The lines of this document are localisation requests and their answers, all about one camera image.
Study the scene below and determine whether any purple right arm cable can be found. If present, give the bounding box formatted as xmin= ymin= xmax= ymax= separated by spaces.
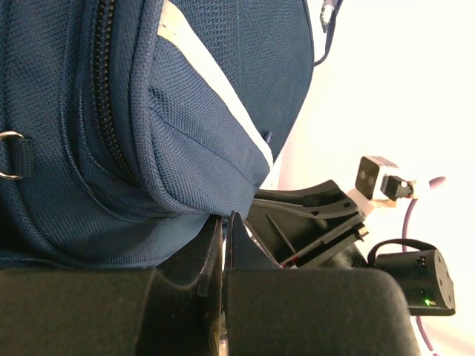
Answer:
xmin=402 ymin=177 xmax=446 ymax=353

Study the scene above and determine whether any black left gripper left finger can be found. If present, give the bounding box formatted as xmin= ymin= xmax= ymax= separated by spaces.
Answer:
xmin=1 ymin=217 xmax=222 ymax=355

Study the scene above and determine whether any navy blue student backpack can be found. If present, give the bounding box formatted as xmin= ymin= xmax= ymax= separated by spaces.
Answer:
xmin=1 ymin=1 xmax=322 ymax=268

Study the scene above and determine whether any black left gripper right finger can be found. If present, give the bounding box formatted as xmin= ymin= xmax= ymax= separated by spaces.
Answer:
xmin=223 ymin=213 xmax=419 ymax=355

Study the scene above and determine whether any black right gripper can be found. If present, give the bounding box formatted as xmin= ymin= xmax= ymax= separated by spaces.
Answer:
xmin=246 ymin=180 xmax=368 ymax=269

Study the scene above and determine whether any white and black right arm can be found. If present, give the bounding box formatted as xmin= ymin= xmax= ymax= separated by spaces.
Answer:
xmin=246 ymin=180 xmax=456 ymax=316

